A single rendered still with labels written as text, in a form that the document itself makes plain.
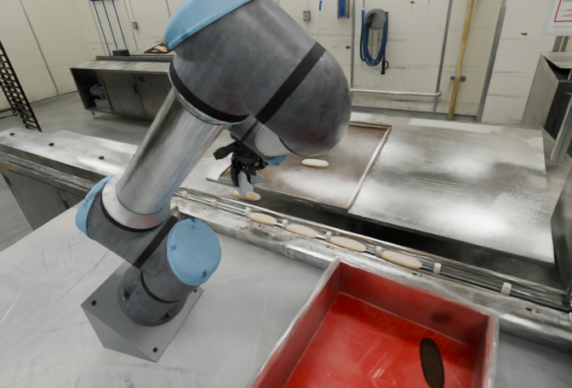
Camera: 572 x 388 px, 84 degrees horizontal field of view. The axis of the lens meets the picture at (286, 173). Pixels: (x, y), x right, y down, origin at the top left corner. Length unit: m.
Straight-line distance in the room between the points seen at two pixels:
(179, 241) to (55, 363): 0.40
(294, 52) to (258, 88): 0.05
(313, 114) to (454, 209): 0.72
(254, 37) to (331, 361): 0.60
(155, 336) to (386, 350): 0.48
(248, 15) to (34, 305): 0.91
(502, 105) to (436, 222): 3.33
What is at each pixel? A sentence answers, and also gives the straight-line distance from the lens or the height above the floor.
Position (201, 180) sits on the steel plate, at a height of 0.82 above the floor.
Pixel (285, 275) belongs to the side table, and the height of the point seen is 0.82.
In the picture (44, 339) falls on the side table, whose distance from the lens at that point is 0.97.
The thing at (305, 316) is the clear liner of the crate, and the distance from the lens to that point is 0.66.
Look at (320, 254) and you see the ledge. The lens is 0.86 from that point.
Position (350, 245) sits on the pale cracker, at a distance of 0.90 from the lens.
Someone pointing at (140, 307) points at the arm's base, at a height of 0.92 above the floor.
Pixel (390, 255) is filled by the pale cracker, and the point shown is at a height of 0.86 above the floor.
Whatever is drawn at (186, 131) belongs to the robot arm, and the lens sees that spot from 0.43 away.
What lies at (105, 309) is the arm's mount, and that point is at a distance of 0.79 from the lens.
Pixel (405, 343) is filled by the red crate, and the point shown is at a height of 0.82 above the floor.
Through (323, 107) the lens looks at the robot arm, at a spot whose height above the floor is 1.34.
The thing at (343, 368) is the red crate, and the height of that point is 0.82.
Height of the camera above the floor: 1.45
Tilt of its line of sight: 28 degrees down
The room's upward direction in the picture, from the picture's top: 5 degrees counter-clockwise
